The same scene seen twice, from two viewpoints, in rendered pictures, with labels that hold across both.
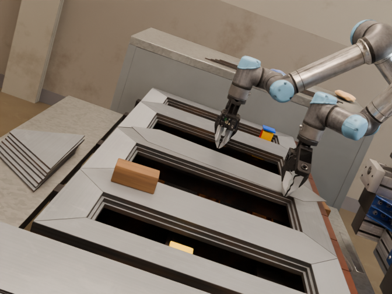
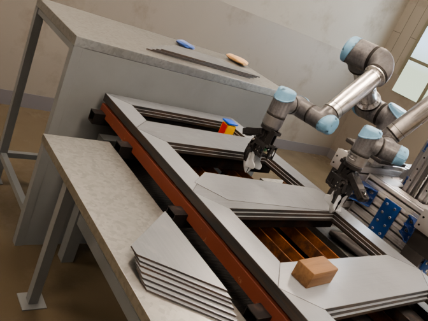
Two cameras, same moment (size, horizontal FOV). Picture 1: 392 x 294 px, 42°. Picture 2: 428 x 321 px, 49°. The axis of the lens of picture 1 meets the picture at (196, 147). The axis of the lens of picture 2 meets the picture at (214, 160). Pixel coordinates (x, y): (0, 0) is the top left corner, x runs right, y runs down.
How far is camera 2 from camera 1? 136 cm
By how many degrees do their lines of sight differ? 39
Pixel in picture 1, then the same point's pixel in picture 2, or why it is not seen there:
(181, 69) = (133, 68)
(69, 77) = not seen: outside the picture
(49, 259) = not seen: outside the picture
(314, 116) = (367, 149)
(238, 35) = not seen: outside the picture
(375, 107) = (400, 132)
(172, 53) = (124, 52)
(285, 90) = (334, 125)
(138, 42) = (85, 42)
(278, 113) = (219, 98)
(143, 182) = (328, 277)
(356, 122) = (406, 153)
